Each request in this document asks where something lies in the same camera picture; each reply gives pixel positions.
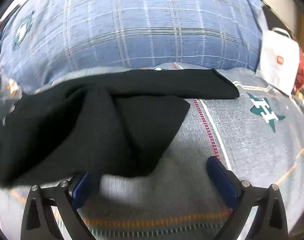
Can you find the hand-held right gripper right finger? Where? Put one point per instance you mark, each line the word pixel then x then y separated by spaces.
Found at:
pixel 220 177

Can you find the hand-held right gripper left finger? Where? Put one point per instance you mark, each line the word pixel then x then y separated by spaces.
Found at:
pixel 80 188

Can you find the black pants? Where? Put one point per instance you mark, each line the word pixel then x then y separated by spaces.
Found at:
pixel 92 120

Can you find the grey printed bed sheet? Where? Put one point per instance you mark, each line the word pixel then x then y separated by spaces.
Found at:
pixel 254 142

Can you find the white paper bag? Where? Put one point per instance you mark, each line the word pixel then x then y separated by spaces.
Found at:
pixel 276 65

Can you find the red plastic bag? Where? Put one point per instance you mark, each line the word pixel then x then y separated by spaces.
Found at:
pixel 302 72

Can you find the blue plaid pillow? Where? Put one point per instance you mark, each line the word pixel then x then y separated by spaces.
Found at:
pixel 142 30

